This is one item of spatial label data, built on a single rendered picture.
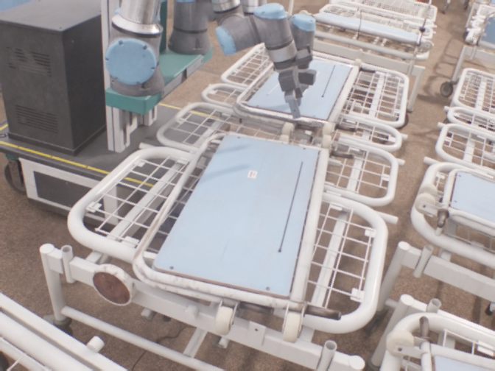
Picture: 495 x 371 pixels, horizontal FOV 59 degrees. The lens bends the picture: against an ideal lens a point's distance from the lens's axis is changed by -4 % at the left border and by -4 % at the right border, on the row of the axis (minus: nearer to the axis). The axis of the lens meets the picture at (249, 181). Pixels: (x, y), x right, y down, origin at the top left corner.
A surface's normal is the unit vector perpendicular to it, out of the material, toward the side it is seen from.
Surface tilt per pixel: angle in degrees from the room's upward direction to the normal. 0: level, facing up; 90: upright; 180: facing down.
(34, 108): 90
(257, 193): 3
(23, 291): 0
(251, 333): 90
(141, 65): 95
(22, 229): 0
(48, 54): 90
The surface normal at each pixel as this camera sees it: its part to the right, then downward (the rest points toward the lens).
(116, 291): -0.32, 0.51
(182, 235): 0.07, -0.82
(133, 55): 0.11, 0.65
